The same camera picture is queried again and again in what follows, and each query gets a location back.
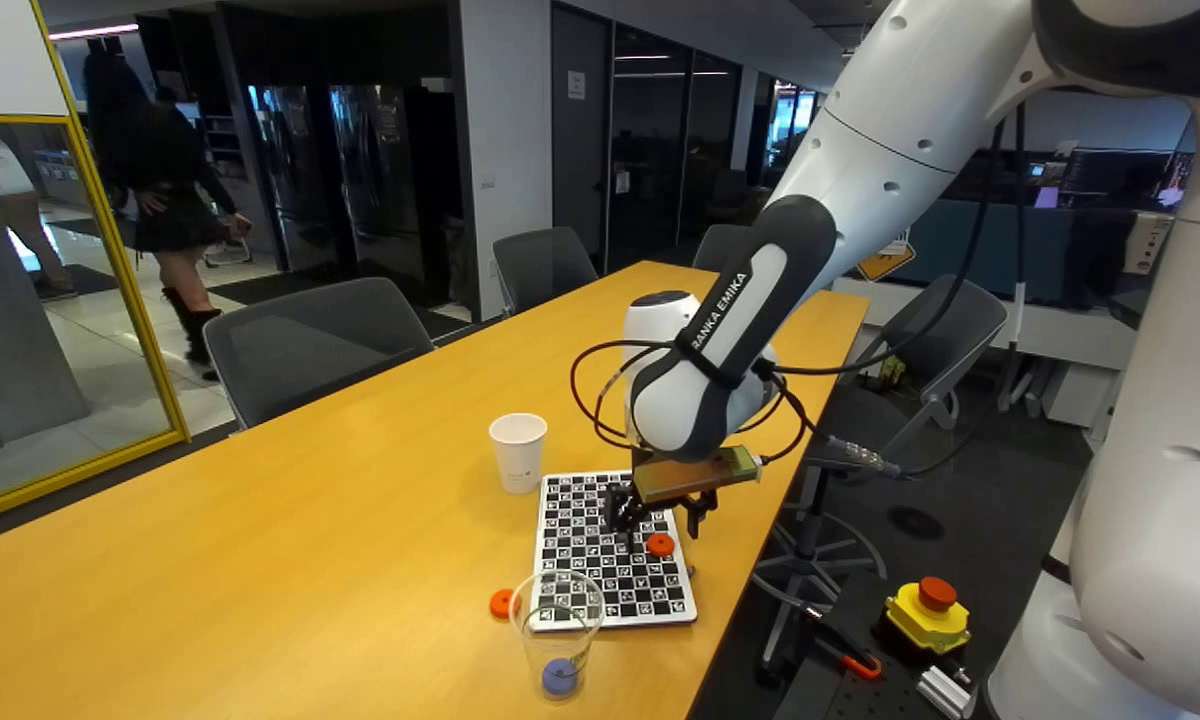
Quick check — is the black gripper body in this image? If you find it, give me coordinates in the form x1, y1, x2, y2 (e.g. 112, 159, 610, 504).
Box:
627, 481, 713, 519

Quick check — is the blue disc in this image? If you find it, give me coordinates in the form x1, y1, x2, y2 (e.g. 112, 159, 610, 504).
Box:
540, 655, 584, 702

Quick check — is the white paper cup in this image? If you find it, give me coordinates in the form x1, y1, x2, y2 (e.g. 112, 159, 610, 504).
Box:
485, 410, 553, 499

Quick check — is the checkered calibration board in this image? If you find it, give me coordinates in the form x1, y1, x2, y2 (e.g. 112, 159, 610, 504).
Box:
525, 465, 699, 636

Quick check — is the grey office chair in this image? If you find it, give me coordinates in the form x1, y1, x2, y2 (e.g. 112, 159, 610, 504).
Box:
492, 226, 598, 311
693, 221, 771, 275
202, 273, 440, 434
755, 273, 1013, 677

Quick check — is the yellow red emergency stop button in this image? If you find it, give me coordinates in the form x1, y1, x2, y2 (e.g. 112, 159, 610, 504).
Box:
880, 571, 974, 661

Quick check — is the white orange sign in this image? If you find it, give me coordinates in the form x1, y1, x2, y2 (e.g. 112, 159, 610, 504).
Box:
847, 238, 921, 284

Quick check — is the blue cabinet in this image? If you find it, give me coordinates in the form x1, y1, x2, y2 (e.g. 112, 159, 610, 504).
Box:
911, 198, 1136, 304

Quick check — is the yellow framed glass partition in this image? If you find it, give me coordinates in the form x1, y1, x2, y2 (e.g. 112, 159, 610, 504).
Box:
0, 0, 190, 534

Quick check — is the person in dark skirt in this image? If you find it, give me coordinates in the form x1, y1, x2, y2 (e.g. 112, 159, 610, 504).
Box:
83, 35, 255, 390

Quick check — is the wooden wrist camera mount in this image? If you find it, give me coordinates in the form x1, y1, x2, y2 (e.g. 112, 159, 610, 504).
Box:
627, 445, 763, 509

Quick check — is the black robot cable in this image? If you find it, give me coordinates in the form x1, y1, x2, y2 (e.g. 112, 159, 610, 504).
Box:
567, 338, 674, 453
755, 111, 1033, 471

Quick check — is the black tool with orange handle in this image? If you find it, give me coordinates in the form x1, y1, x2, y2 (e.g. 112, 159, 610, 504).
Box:
806, 633, 889, 690

